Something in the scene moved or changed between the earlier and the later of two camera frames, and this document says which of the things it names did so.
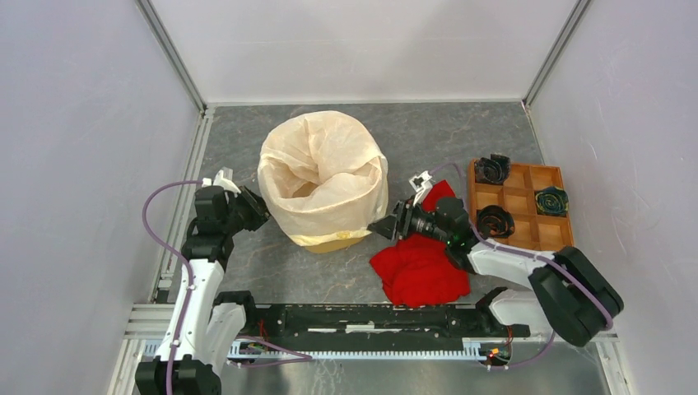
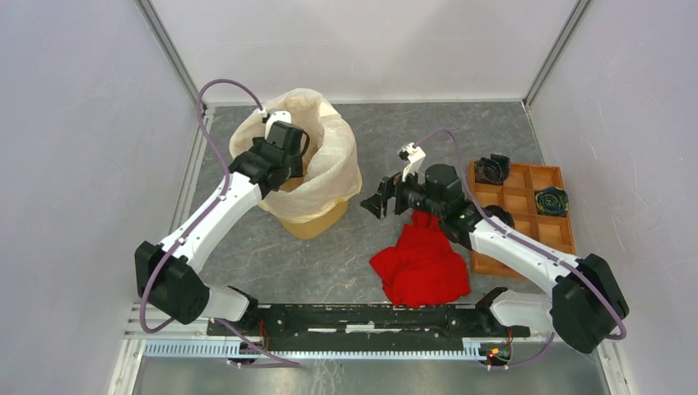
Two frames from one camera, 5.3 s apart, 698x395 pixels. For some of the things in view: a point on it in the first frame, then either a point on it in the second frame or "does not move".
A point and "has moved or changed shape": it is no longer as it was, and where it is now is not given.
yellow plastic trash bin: (333, 246) → (315, 229)
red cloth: (418, 271) does not move
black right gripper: (401, 221) → (394, 188)
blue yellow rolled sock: (552, 201) does not move
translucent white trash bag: (323, 176) has moved or changed shape
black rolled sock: (493, 170) does not move
